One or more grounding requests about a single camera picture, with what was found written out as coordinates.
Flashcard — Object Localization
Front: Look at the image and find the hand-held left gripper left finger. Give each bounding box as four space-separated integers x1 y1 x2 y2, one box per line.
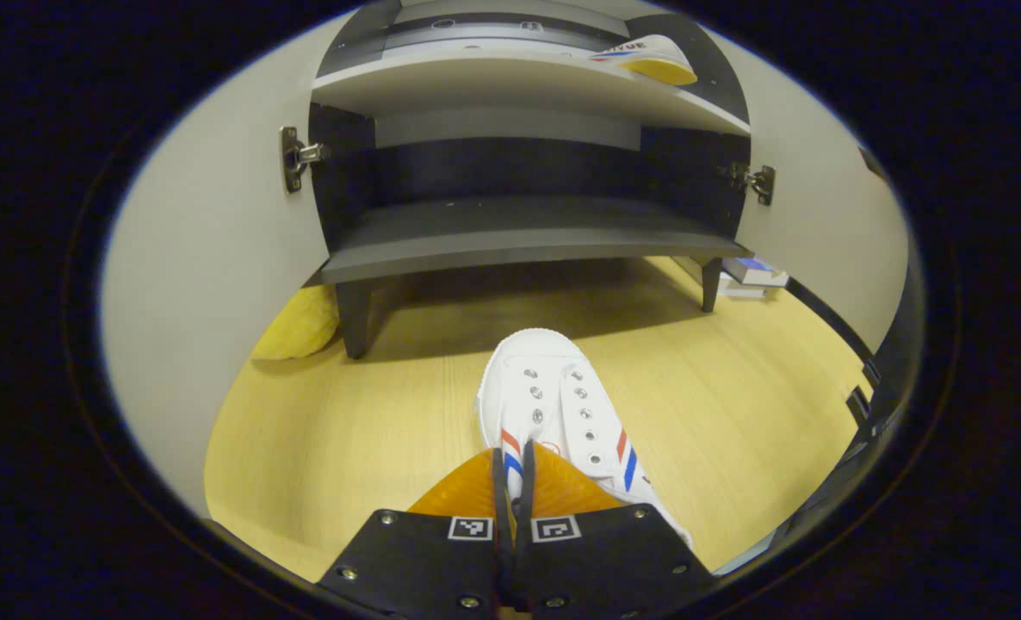
317 443 511 620

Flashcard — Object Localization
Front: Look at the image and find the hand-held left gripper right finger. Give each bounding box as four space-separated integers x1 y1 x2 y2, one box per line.
515 439 718 620

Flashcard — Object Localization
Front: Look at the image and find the white striped shoe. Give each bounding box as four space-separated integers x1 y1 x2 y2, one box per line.
586 34 699 87
474 327 694 549

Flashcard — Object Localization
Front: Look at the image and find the grey shoe cabinet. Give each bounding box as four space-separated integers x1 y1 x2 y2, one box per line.
308 0 752 361

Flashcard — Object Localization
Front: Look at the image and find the grey shoe cabinet door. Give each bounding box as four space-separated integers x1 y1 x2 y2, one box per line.
691 30 912 356
100 9 365 522

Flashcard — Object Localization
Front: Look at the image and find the metal door hinge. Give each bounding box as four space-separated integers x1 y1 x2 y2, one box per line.
719 161 776 206
280 127 331 195

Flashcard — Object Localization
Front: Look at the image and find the yellow soft bundle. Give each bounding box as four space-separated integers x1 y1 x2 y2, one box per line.
252 284 342 361

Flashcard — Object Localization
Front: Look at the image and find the blue cover book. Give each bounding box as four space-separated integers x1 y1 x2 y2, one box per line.
721 256 791 289

